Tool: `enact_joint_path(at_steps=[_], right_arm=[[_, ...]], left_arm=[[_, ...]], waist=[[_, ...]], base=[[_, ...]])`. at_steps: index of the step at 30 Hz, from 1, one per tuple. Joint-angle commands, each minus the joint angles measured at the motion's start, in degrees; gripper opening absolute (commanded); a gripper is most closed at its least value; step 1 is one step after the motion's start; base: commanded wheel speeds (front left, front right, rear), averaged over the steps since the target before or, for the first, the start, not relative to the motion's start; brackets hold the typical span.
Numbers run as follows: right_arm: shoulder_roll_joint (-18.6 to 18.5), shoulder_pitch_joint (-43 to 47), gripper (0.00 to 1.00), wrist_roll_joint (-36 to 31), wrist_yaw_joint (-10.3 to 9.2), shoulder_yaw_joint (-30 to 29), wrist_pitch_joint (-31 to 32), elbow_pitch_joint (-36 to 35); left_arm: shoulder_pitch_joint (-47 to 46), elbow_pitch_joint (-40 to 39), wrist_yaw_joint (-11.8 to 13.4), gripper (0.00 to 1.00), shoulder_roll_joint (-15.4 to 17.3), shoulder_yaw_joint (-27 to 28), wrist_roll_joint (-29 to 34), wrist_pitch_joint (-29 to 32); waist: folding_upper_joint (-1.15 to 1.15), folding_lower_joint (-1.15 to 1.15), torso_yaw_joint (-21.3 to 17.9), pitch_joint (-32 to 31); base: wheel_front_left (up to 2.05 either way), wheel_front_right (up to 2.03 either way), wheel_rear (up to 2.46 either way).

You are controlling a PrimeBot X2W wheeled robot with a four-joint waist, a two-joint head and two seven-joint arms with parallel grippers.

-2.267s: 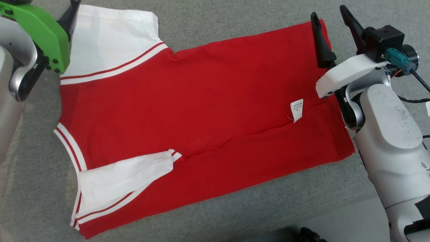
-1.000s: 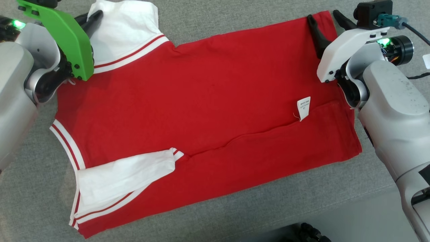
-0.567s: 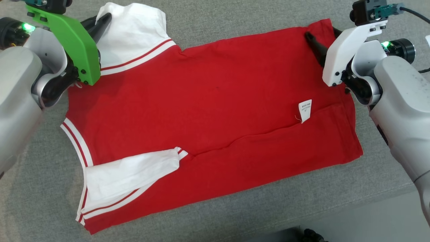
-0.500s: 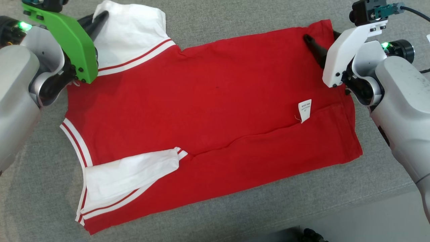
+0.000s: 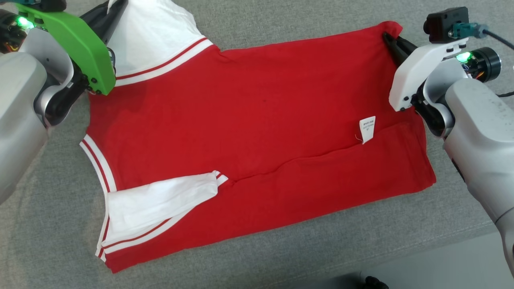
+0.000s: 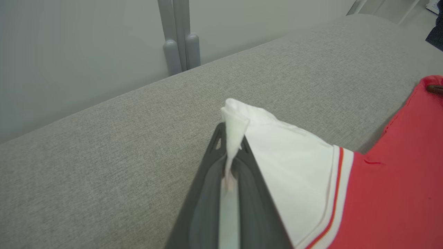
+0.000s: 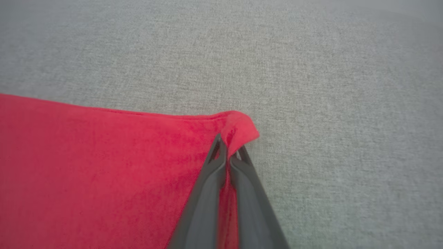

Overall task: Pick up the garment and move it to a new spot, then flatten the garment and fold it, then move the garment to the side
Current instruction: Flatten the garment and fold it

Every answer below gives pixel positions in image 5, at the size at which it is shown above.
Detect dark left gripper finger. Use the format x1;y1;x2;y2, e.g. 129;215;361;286
80;0;111;24
100;0;129;45

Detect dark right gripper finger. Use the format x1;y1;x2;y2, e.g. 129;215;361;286
382;32;409;67
396;35;419;52

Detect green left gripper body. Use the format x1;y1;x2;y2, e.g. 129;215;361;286
0;2;117;96

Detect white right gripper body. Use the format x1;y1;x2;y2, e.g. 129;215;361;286
389;37;502;112

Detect red jersey with white sleeves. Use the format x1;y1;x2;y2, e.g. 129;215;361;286
79;0;437;273

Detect grey fabric sofa seat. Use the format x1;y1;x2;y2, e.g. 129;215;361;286
0;0;514;289

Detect black cable with teal plug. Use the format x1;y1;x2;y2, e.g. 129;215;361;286
453;22;514;52

